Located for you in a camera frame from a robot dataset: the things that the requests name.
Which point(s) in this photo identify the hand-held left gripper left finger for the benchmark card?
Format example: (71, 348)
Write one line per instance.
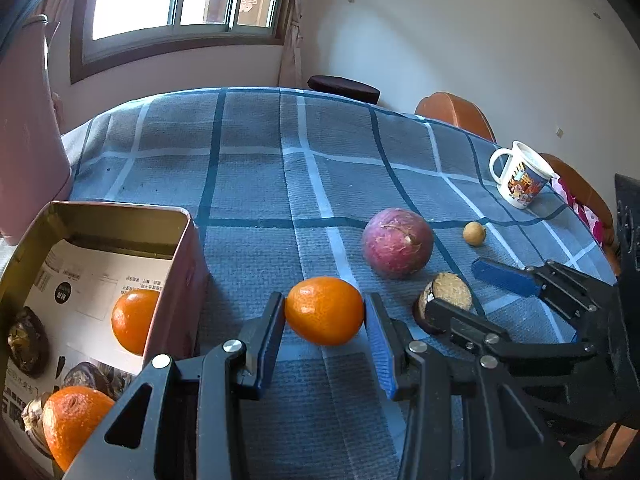
(267, 347)

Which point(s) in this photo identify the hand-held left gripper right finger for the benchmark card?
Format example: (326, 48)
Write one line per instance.
(382, 350)

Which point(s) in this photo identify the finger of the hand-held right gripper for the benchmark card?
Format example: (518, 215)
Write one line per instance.
(465, 322)
(505, 275)

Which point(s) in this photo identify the cut passion fruit half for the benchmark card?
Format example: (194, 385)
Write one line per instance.
(450, 287)

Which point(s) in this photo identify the orange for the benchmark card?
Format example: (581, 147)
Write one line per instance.
(132, 320)
(70, 425)
(324, 312)

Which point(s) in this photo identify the pink metal tin box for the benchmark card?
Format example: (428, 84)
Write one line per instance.
(185, 280)

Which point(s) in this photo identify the dark brown dried fruit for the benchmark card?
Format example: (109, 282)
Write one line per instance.
(89, 377)
(27, 342)

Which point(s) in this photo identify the person's right hand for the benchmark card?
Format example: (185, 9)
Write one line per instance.
(602, 447)

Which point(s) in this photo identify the small tan longan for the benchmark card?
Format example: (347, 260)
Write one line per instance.
(474, 233)

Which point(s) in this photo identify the white printed enamel mug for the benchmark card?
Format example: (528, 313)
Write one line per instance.
(520, 175)

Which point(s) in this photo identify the pink floral cloth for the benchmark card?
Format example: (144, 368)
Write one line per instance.
(587, 215)

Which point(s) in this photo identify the whole purple passion fruit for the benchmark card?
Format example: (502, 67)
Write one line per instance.
(397, 242)

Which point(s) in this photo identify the brown wooden chairs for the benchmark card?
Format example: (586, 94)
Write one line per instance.
(580, 185)

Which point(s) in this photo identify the brown leather chair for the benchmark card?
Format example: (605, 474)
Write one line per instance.
(452, 112)

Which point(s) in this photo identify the blue plaid tablecloth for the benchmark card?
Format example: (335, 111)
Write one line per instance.
(260, 160)

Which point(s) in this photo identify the printed paper sheet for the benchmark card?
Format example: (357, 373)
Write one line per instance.
(85, 280)

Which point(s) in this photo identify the dark round stool cushion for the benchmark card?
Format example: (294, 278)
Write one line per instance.
(342, 89)

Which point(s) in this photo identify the beige curtain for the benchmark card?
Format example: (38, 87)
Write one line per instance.
(291, 35)

